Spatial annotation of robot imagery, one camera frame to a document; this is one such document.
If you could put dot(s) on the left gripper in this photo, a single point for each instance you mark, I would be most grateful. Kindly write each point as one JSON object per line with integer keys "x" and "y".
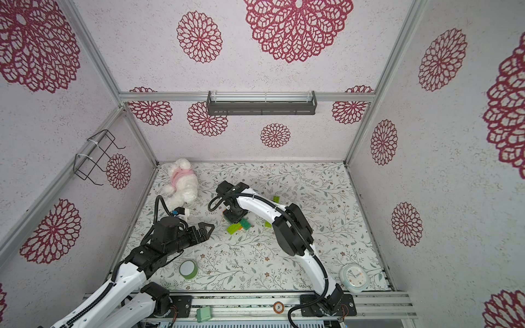
{"x": 195, "y": 235}

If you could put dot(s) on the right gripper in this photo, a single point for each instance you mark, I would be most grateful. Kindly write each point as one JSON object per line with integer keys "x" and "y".
{"x": 234, "y": 214}

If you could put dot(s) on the dark green lego brick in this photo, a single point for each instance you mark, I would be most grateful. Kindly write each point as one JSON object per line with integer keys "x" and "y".
{"x": 246, "y": 225}

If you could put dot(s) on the lime lego brick bottom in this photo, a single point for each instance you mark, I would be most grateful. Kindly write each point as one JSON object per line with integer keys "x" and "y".
{"x": 234, "y": 228}

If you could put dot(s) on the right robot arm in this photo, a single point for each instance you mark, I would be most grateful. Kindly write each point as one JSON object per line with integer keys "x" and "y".
{"x": 295, "y": 237}

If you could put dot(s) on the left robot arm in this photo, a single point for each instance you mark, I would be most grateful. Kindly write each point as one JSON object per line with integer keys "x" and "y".
{"x": 128, "y": 296}

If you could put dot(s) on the green tape roll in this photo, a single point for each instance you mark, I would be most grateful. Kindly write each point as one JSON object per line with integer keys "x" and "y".
{"x": 188, "y": 269}

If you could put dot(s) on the white plush bunny pink shirt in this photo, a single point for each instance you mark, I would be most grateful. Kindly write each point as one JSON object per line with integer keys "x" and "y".
{"x": 182, "y": 185}

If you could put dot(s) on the green connector block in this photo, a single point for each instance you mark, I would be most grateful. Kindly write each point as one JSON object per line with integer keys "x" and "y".
{"x": 203, "y": 314}

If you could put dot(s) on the round orange sticker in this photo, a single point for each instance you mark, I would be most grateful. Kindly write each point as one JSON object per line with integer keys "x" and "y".
{"x": 278, "y": 307}

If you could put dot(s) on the white round clock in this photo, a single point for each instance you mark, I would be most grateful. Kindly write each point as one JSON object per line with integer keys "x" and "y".
{"x": 354, "y": 278}

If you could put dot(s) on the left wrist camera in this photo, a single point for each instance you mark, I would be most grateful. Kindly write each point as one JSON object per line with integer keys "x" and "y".
{"x": 180, "y": 211}

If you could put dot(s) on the black wire basket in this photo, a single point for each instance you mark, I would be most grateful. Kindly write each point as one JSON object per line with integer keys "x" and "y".
{"x": 86, "y": 163}

